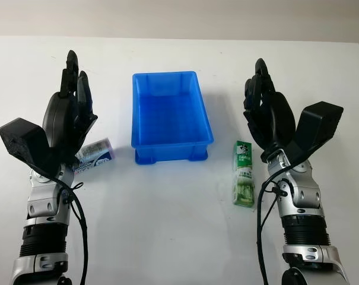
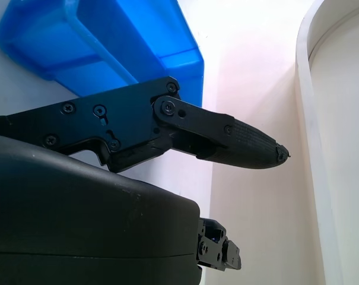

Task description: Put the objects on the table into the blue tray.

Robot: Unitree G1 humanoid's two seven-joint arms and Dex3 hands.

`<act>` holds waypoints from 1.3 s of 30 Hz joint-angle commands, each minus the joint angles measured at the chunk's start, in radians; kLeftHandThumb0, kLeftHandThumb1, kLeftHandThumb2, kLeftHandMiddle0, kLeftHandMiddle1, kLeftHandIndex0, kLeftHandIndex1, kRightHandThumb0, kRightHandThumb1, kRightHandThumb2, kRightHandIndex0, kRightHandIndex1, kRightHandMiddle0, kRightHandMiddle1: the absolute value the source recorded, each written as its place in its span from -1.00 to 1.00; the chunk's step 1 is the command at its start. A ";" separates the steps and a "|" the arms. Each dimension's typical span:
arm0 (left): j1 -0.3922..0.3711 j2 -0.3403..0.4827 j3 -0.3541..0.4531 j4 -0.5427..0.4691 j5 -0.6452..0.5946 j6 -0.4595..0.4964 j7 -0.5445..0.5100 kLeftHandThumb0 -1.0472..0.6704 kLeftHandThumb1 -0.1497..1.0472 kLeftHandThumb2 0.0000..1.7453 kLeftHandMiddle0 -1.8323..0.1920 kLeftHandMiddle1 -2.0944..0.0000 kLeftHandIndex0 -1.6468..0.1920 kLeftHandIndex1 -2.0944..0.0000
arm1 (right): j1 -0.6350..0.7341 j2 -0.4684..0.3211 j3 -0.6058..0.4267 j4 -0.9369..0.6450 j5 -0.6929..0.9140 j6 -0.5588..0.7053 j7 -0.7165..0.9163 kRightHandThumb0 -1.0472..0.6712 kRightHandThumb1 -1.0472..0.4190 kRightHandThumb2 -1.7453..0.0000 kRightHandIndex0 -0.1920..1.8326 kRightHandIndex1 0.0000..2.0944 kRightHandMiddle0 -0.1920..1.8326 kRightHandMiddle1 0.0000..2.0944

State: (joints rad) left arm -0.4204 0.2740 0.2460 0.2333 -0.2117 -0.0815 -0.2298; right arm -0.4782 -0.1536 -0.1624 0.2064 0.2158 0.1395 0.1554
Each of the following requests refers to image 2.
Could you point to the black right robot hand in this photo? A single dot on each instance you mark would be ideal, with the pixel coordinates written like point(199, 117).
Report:
point(63, 213)

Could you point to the white rounded panel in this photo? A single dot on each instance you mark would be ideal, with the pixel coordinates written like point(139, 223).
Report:
point(339, 148)

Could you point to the blue plastic tray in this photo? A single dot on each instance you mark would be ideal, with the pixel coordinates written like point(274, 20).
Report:
point(123, 32)

